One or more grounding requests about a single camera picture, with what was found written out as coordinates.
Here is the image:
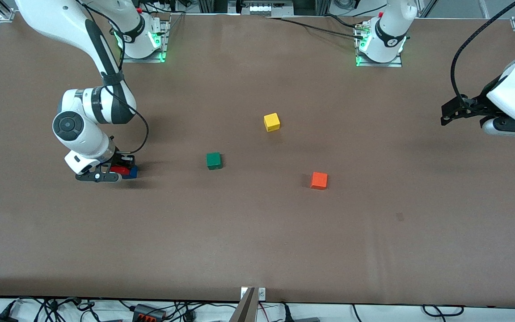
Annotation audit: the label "yellow wooden block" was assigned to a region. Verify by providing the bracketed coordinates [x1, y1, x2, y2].
[263, 113, 281, 133]

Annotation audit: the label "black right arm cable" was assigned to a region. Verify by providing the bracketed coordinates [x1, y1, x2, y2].
[76, 0, 150, 155]

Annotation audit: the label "white electrical device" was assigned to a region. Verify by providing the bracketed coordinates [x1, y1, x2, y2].
[248, 4, 286, 17]

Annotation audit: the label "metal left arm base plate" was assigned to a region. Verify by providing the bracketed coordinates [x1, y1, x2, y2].
[355, 21, 403, 68]

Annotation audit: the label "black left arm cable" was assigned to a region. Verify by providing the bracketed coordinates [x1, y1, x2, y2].
[451, 0, 515, 104]

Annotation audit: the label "black looped cable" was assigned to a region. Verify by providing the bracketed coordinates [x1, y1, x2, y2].
[422, 304, 465, 318]

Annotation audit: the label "black cable on table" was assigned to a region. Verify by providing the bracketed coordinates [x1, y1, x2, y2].
[264, 13, 368, 40]

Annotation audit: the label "black power strip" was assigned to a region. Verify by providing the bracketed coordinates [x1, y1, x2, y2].
[132, 304, 167, 322]

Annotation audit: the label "orange wooden block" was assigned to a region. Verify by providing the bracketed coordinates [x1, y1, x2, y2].
[310, 171, 329, 191]

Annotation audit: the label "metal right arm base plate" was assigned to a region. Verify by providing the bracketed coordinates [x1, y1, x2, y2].
[119, 19, 169, 64]

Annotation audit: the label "tangled black cables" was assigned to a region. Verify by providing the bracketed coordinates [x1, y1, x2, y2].
[14, 297, 134, 322]

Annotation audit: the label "metal camera stand bracket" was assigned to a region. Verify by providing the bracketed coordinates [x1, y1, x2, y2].
[229, 287, 266, 322]

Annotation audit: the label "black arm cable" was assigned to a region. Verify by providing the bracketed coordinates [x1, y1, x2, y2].
[76, 0, 150, 155]
[451, 0, 515, 104]

